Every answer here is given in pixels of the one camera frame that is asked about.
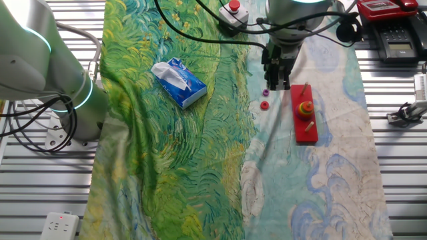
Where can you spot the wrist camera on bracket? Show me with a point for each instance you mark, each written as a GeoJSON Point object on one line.
{"type": "Point", "coordinates": [347, 31]}

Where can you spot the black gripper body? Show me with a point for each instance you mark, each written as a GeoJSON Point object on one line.
{"type": "Point", "coordinates": [280, 53]}

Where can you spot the red Hanoi board with pegs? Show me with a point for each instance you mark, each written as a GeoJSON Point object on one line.
{"type": "Point", "coordinates": [302, 133]}

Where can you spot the red desk telephone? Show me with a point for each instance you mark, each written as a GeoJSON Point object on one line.
{"type": "Point", "coordinates": [383, 8]}

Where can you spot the painted landscape print cloth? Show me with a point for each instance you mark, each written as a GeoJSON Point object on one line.
{"type": "Point", "coordinates": [166, 150]}

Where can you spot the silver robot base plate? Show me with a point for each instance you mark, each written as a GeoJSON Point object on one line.
{"type": "Point", "coordinates": [55, 140]}

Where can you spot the black card terminal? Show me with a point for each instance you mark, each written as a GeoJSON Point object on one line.
{"type": "Point", "coordinates": [397, 46]}

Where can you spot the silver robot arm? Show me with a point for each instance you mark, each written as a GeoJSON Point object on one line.
{"type": "Point", "coordinates": [33, 50]}

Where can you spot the grey box with red button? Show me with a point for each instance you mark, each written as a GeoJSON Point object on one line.
{"type": "Point", "coordinates": [233, 16]}

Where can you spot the white power strip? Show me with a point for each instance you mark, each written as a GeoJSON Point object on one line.
{"type": "Point", "coordinates": [60, 226]}

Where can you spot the blue tissue pack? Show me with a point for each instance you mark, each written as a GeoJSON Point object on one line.
{"type": "Point", "coordinates": [187, 90]}

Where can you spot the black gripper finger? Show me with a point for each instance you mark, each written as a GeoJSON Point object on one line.
{"type": "Point", "coordinates": [273, 80]}

